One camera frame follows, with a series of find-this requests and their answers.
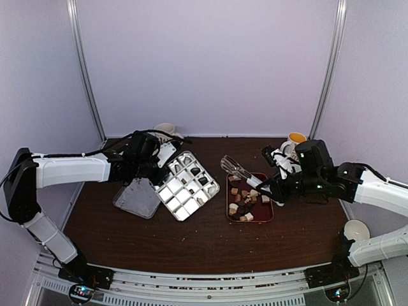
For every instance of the left aluminium frame post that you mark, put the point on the left aluminium frame post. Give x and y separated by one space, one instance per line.
84 72

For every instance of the aluminium frame post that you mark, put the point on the aluminium frame post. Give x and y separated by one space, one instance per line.
84 72
336 43

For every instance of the lilac tin box with dividers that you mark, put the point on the lilac tin box with dividers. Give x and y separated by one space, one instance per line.
187 188

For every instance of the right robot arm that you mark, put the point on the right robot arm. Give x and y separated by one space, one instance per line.
367 186

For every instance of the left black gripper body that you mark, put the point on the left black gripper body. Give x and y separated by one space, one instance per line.
143 169

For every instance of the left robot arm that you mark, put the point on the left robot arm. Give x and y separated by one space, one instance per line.
30 172

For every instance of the front aluminium rail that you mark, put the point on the front aluminium rail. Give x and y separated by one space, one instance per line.
285 287

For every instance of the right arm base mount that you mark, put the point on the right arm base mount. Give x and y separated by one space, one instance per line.
333 279

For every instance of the tall floral mug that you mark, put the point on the tall floral mug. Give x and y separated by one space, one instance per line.
167 128

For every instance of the lilac bunny tin lid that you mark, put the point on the lilac bunny tin lid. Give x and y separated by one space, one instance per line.
139 198

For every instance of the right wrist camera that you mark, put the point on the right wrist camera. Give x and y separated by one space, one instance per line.
283 162

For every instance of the right aluminium frame post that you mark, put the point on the right aluminium frame post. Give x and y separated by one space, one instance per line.
336 43

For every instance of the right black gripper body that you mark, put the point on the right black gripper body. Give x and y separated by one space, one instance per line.
310 183

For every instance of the red chocolate tray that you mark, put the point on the red chocolate tray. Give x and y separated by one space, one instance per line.
244 205

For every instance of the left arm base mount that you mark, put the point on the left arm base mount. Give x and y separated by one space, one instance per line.
85 287

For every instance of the white metal tongs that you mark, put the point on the white metal tongs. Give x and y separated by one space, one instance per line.
229 165

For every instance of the white bowl near right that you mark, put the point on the white bowl near right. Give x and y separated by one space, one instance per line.
356 230

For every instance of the white mug yellow inside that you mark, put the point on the white mug yellow inside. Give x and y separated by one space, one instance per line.
288 147

